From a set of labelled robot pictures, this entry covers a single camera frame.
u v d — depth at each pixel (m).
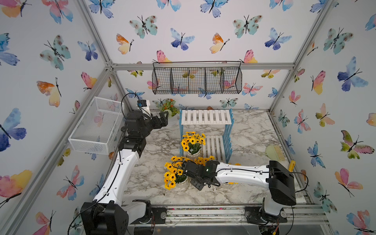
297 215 0.75
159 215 0.74
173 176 0.70
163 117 0.67
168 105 1.01
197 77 0.98
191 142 0.81
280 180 0.47
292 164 0.89
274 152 0.96
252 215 0.73
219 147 0.98
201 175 0.59
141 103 0.62
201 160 0.79
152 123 0.65
